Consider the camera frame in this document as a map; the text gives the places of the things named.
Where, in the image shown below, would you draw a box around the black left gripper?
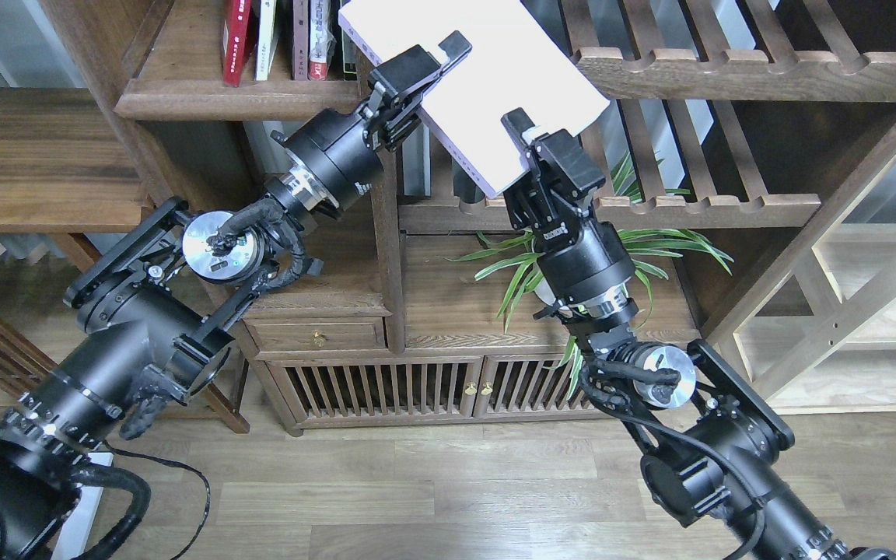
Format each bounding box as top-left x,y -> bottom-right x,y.
269,31 -> 472,214

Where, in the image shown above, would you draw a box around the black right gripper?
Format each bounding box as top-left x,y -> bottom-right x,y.
501,107 -> 638,316

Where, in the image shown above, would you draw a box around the white cover book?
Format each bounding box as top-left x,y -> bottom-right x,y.
338,1 -> 609,198

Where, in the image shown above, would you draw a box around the yellow green cover book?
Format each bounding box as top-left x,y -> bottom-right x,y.
254,0 -> 283,82

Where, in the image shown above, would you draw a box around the red cover book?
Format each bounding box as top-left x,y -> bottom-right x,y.
222,0 -> 254,88

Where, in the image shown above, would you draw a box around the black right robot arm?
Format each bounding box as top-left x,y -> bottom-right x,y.
502,109 -> 896,559

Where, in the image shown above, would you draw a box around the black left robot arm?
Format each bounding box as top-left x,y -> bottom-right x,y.
0,31 -> 471,559

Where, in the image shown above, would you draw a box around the upright books on shelf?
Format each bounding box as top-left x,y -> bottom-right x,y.
291,1 -> 358,81

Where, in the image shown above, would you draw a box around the light wooden shelf unit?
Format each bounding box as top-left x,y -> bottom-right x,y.
712,153 -> 896,414

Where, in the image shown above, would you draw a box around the spider plant in white pot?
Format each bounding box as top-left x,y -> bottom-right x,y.
450,148 -> 735,401

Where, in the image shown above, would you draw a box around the dark wooden bookshelf cabinet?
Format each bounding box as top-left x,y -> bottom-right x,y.
41,1 -> 896,426

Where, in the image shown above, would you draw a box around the dark wooden side table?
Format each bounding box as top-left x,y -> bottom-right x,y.
0,87 -> 251,435

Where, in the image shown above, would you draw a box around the white metal leg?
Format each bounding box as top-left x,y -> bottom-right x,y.
51,486 -> 103,559

